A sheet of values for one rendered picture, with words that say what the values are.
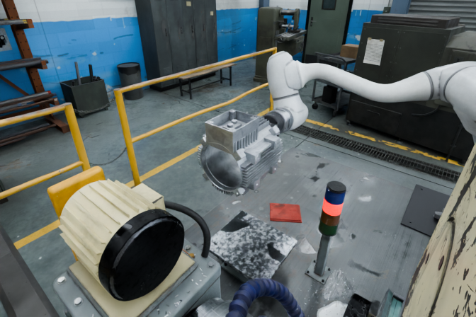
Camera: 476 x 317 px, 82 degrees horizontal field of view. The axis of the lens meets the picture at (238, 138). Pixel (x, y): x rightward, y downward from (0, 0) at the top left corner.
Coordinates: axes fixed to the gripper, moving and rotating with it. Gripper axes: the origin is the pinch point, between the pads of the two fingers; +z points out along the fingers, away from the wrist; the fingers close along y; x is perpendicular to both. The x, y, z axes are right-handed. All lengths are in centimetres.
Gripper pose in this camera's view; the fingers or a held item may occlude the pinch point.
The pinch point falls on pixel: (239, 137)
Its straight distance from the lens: 82.9
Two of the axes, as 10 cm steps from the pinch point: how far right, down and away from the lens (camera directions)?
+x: -0.7, 9.2, 3.8
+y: 7.9, 2.9, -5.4
